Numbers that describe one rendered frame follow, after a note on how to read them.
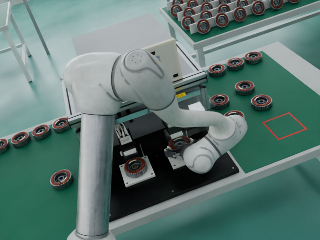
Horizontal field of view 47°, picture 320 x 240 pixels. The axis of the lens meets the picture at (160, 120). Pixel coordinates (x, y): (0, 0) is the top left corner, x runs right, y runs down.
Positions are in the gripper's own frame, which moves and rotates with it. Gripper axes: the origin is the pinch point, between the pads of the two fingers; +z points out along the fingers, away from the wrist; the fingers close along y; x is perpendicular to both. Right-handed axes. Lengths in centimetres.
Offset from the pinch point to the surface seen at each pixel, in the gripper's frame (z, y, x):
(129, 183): -2.3, -29.4, -7.9
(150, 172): -0.8, -18.0, -7.0
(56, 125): 57, -60, 25
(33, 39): 418, -98, 135
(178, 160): -0.4, -3.2, -6.8
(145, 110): -0.5, -10.3, 21.7
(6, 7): 317, -102, 165
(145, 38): -2, 0, 53
